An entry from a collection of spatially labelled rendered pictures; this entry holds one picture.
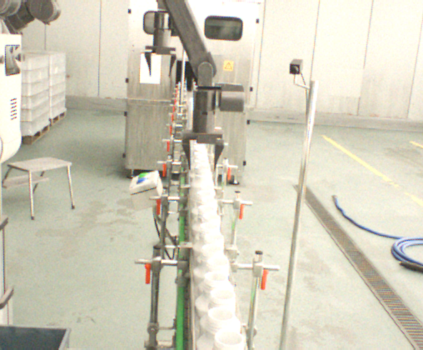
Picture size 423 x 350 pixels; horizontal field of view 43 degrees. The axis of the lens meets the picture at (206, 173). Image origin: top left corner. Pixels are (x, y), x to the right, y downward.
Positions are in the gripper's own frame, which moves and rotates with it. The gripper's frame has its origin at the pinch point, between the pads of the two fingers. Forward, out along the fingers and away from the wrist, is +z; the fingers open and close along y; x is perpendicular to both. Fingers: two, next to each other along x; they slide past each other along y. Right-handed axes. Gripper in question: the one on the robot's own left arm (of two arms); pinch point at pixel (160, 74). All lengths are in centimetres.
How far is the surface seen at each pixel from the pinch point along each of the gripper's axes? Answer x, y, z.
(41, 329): 86, 17, 45
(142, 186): 35.4, 2.0, 28.9
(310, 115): -46, -63, 16
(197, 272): 95, -12, 27
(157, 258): 82, -5, 30
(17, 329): 86, 22, 45
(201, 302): 106, -12, 27
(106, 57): -940, 151, 38
